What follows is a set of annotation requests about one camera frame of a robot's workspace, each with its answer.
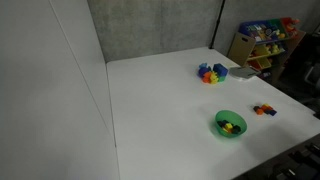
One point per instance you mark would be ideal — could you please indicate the green plastic bowl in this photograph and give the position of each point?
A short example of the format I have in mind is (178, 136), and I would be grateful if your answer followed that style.
(230, 116)

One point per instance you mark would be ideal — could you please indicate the black vertical pole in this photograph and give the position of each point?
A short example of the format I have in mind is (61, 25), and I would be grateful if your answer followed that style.
(217, 23)

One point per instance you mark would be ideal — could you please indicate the small blocks inside bowl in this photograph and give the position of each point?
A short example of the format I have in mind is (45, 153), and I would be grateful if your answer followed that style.
(225, 127)

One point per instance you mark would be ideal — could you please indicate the small yellow orange block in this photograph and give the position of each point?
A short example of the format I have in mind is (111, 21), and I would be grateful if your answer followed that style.
(266, 107)

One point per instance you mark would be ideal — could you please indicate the wooden toy shelf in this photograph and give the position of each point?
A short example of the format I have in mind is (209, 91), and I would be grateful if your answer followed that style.
(266, 44)

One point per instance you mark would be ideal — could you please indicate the colourful large block pile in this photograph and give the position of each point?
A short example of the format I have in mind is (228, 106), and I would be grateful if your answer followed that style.
(207, 75)

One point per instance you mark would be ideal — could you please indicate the large blue block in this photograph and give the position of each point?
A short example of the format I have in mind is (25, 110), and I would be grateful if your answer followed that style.
(220, 69)

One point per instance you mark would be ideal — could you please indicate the small blue block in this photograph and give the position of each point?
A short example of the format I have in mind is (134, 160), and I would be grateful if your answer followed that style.
(271, 112)

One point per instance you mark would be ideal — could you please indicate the small dark red block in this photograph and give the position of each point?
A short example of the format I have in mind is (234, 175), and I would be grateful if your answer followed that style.
(255, 108)

